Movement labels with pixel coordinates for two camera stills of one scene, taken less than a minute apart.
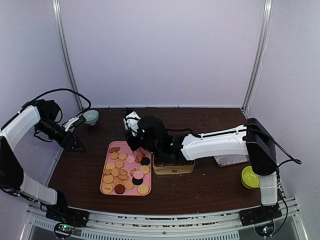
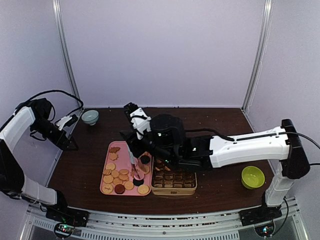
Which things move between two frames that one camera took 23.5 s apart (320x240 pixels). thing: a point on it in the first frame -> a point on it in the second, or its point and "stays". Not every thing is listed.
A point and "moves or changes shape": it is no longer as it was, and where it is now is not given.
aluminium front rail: x=224 y=226 stays
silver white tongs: x=133 y=152 moves or changes shape
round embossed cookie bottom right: x=143 y=189 stays
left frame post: x=58 y=14 stays
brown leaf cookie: x=114 y=149 stays
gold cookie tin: x=169 y=166 moves or changes shape
